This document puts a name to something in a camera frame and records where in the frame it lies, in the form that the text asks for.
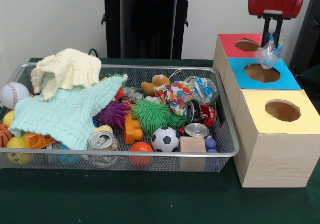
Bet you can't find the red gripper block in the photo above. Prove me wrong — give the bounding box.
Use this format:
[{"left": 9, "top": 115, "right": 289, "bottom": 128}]
[{"left": 248, "top": 0, "right": 305, "bottom": 48}]

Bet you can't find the small clear bottle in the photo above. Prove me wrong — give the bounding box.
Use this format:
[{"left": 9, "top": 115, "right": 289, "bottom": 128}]
[{"left": 254, "top": 29, "right": 286, "bottom": 70}]

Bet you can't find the cream yellow cloth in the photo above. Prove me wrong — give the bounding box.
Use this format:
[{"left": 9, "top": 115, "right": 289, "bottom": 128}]
[{"left": 30, "top": 48, "right": 103, "bottom": 102}]

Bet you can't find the wooden box with three holes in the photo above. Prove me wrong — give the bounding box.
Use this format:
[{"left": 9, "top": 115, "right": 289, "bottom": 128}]
[{"left": 212, "top": 33, "right": 320, "bottom": 188}]

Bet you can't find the clear mesh bin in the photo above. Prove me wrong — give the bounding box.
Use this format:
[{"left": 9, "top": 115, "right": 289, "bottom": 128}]
[{"left": 0, "top": 62, "right": 240, "bottom": 172}]

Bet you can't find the black chair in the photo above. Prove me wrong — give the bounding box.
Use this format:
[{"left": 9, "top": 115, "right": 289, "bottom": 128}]
[{"left": 288, "top": 0, "right": 320, "bottom": 72}]

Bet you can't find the side table with green cloth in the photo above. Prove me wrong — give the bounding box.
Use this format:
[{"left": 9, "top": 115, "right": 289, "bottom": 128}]
[{"left": 294, "top": 65, "right": 320, "bottom": 105}]

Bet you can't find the wooden cube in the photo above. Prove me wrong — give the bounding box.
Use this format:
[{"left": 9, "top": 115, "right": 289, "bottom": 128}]
[{"left": 179, "top": 136, "right": 208, "bottom": 171}]

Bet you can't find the green spiky ball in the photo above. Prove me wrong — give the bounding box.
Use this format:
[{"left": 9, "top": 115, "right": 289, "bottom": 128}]
[{"left": 131, "top": 99, "right": 187, "bottom": 134}]

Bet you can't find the black and white soccer ball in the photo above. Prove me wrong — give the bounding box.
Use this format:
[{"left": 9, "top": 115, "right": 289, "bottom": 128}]
[{"left": 151, "top": 126, "right": 181, "bottom": 152}]

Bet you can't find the orange plastic brick toy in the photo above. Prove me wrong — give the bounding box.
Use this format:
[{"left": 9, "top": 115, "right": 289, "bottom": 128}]
[{"left": 123, "top": 109, "right": 144, "bottom": 145}]

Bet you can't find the orange red ball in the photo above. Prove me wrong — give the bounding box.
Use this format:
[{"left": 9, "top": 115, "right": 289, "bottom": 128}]
[{"left": 129, "top": 141, "right": 154, "bottom": 167}]

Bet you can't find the purple spiky ball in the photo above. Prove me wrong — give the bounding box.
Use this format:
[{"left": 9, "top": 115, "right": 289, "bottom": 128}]
[{"left": 94, "top": 100, "right": 132, "bottom": 130}]

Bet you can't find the silver can with pull tab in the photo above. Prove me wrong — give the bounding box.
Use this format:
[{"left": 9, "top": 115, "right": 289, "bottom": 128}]
[{"left": 87, "top": 130, "right": 119, "bottom": 152}]

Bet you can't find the mint green cloth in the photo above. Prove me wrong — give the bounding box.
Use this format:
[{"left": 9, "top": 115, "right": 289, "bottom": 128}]
[{"left": 9, "top": 73, "right": 130, "bottom": 150}]

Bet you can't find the white baseball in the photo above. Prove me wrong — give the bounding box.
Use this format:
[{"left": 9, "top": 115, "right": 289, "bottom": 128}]
[{"left": 0, "top": 82, "right": 30, "bottom": 109}]

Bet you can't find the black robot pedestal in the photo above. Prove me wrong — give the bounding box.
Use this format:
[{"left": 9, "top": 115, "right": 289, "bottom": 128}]
[{"left": 96, "top": 0, "right": 202, "bottom": 60}]

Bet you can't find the black cable loop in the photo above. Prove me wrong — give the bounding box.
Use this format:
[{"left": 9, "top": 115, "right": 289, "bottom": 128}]
[{"left": 86, "top": 48, "right": 101, "bottom": 59}]

